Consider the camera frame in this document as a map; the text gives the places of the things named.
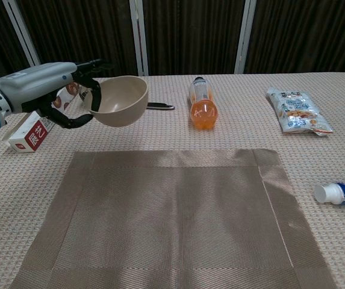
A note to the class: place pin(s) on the orange drink bottle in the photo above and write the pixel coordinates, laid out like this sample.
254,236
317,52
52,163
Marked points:
203,114

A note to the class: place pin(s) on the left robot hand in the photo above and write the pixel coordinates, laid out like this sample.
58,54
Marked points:
33,84

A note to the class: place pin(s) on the white blue toothpaste tube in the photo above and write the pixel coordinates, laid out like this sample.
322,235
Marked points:
340,192

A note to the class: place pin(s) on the white partition frame post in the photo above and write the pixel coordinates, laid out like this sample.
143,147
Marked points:
245,36
24,39
139,39

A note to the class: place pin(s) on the brown woven placemat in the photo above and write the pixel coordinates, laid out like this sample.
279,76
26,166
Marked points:
175,225

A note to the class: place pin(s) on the long white wrap box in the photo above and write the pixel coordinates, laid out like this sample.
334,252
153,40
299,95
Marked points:
30,135

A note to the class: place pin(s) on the beige woven tablecloth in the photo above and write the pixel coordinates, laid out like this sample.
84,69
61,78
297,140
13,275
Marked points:
235,141

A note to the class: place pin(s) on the light brown bowl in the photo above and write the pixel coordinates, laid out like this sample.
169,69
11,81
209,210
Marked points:
121,102

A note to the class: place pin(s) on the white snack bag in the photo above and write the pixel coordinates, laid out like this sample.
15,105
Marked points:
298,114

